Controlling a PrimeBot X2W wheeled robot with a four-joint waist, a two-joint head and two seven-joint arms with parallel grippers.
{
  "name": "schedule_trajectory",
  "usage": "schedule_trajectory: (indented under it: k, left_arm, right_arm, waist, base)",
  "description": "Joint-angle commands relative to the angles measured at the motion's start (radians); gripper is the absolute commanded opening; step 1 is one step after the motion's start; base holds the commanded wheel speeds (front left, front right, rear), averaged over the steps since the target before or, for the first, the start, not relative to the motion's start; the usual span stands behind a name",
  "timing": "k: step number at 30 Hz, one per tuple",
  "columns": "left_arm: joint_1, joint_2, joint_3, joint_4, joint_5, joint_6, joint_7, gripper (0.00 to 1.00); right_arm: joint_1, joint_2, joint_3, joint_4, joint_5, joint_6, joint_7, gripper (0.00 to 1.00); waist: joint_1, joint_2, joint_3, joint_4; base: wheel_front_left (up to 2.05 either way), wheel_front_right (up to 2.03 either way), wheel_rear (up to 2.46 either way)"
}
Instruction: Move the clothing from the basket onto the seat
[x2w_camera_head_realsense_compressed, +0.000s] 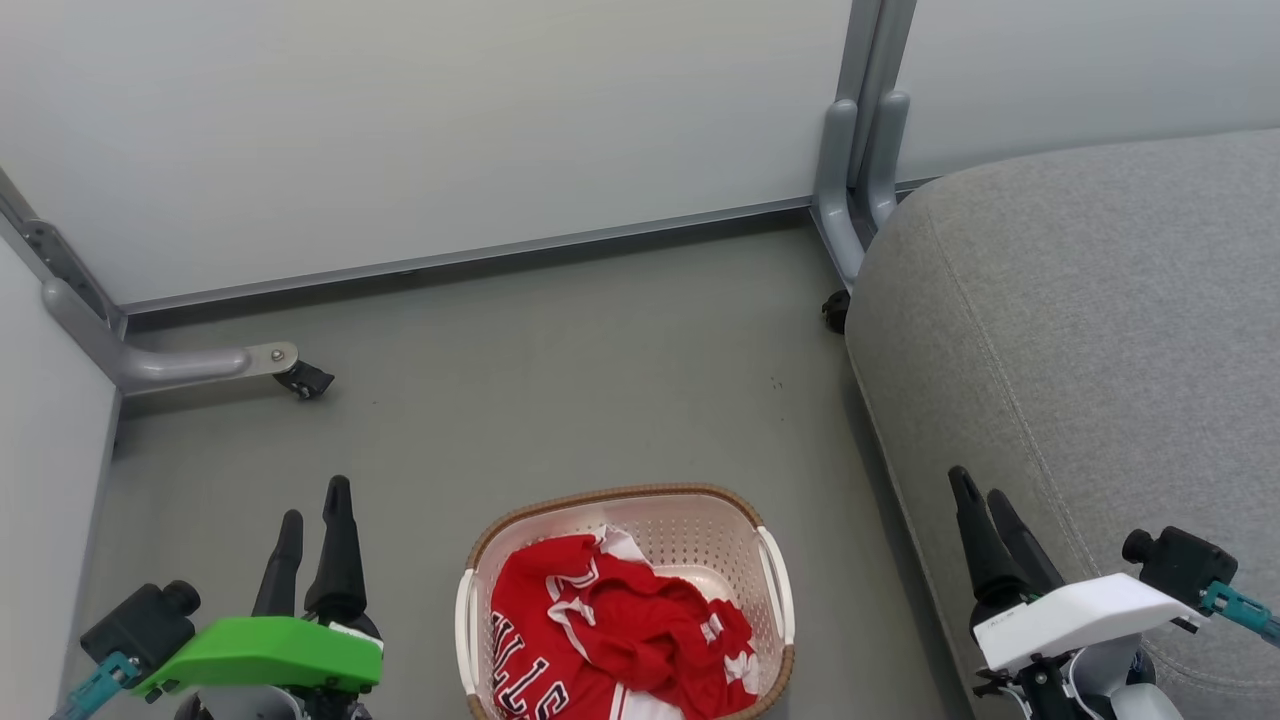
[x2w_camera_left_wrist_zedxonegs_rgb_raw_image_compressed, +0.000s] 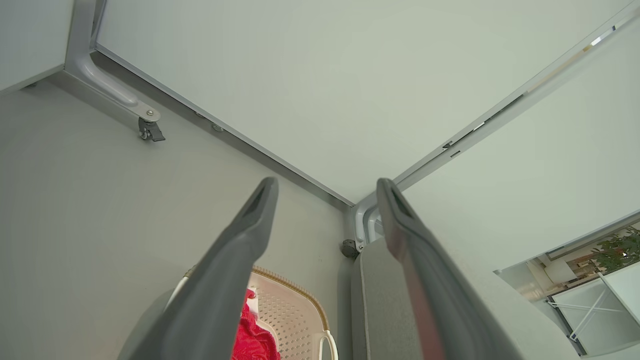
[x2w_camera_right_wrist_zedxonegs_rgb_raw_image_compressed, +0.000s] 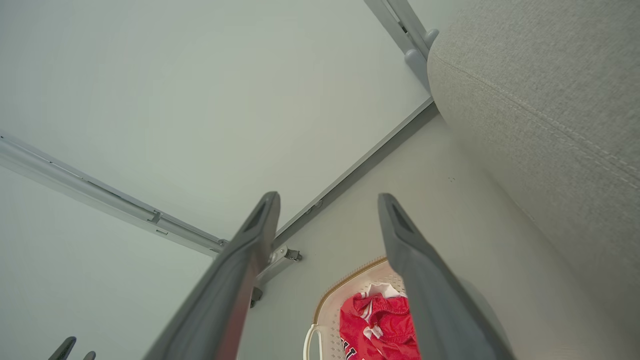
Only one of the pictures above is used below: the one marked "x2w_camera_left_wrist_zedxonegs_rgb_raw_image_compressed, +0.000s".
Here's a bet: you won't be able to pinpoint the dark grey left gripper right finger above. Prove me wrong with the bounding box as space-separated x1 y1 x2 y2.
376 178 524 360

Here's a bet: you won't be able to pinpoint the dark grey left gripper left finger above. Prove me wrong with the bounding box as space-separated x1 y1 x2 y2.
117 176 279 360

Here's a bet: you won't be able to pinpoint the red shorts with white trim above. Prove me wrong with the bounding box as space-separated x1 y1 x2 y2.
231 289 282 360

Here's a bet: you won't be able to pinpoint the white perforated laundry basket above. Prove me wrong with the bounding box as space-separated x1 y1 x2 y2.
162 265 339 360

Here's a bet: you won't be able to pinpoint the white table with cross brace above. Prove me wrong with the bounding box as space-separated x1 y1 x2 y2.
546 262 640 357

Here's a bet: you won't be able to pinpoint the green potted plant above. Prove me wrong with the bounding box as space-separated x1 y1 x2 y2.
591 226 640 274

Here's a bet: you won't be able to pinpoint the grey partition frame leg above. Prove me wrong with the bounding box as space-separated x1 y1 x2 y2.
64 0 162 124
345 192 387 247

